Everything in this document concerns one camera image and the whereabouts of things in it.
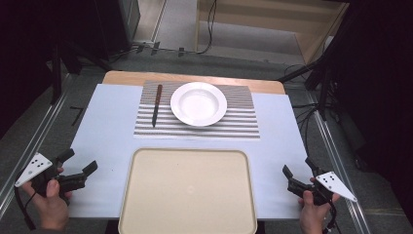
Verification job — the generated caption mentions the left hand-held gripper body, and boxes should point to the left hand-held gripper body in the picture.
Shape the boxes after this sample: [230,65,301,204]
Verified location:
[14,151,88,198]

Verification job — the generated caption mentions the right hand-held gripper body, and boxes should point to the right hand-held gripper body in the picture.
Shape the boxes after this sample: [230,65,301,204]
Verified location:
[286,167,358,207]

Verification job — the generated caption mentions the person's right hand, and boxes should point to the person's right hand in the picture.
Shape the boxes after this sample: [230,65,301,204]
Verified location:
[297,176,341,234]

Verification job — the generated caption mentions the person's left hand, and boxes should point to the person's left hand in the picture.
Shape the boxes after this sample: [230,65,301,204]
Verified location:
[20,167,74,232]

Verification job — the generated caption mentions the white table sheet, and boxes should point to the white table sheet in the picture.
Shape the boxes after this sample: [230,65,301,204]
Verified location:
[67,83,314,220]

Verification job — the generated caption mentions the striped placemat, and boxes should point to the striped placemat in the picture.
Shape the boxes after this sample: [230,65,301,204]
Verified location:
[132,80,262,141]

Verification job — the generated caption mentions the black metal stand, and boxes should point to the black metal stand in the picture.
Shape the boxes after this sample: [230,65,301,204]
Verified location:
[48,35,113,105]

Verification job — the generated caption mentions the black tripod stand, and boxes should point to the black tripod stand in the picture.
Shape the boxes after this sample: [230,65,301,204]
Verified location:
[278,48,342,122]

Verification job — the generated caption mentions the dark brown chopsticks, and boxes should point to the dark brown chopsticks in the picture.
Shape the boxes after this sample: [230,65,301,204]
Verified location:
[151,84,164,129]

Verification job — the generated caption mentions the wooden table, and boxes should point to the wooden table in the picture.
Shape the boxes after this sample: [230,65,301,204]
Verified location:
[101,70,286,96]

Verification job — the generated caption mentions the beige plastic tray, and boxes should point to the beige plastic tray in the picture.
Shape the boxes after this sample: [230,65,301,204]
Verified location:
[117,147,259,234]

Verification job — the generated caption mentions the white round plate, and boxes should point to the white round plate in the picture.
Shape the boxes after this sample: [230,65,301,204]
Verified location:
[169,81,229,128]

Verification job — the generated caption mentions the wooden shelf unit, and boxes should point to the wooden shelf unit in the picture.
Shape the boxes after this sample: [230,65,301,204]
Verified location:
[194,0,351,65]

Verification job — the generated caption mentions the black cabinet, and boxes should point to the black cabinet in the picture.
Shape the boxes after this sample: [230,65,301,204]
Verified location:
[93,0,141,62]

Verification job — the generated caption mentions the metal floor rail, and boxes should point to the metal floor rail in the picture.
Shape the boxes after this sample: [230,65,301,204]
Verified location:
[306,91,372,234]
[0,73,72,219]

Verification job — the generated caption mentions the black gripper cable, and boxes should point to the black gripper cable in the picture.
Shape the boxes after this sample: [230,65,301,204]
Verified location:
[13,185,37,231]
[322,200,342,234]

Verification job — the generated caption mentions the black floor cables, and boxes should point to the black floor cables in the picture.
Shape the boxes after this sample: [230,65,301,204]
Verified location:
[283,63,329,154]

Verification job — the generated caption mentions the black hanging cable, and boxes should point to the black hanging cable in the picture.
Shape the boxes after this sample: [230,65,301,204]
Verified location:
[196,0,218,56]

